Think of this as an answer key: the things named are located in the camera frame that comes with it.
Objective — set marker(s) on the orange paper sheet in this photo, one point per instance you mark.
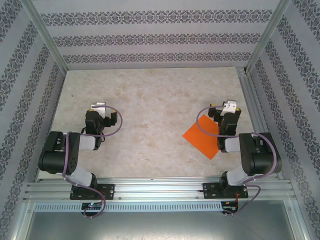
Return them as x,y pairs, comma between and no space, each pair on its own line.
200,137

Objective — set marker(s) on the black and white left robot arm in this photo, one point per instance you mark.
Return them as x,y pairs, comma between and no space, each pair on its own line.
57,160

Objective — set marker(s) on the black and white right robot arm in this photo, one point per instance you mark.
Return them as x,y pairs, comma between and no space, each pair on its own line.
262,160

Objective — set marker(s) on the grey metal sheet tray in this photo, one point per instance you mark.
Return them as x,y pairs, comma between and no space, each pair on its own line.
160,227

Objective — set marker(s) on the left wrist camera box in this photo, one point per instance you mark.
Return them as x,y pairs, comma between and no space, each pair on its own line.
100,107

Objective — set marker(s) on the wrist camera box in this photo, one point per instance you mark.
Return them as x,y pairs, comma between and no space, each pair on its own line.
100,107
230,106

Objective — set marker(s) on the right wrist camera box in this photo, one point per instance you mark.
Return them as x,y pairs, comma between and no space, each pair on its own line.
230,106

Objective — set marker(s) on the aluminium side rail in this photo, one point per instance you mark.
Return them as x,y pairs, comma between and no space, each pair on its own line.
253,100

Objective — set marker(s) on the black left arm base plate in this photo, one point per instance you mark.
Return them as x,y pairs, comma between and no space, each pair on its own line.
110,191

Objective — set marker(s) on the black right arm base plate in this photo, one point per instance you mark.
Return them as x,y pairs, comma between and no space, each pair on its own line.
208,191

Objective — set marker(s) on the long aluminium mounting rail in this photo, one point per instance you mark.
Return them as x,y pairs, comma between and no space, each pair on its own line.
160,187

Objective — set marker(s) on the short aluminium frame post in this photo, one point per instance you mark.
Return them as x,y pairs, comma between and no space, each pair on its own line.
298,222
18,222

